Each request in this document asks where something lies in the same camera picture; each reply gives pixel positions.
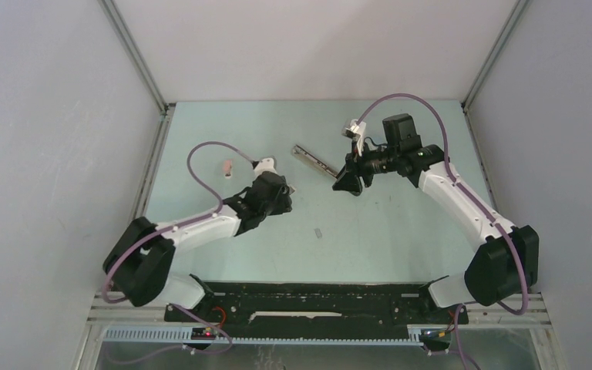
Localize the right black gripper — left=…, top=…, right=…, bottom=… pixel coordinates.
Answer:
left=333, top=139, right=400, bottom=193

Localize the beige black long stapler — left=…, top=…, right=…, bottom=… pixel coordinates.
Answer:
left=291, top=145, right=338, bottom=179

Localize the pink stapler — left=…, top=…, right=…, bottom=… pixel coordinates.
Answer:
left=223, top=159, right=234, bottom=179

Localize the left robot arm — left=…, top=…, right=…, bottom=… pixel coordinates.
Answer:
left=103, top=172, right=293, bottom=321

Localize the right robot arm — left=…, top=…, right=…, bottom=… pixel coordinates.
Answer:
left=332, top=113, right=540, bottom=322

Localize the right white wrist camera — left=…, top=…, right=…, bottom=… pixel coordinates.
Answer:
left=342, top=119, right=366, bottom=156

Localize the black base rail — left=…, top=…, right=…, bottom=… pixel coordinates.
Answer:
left=192, top=281, right=469, bottom=341

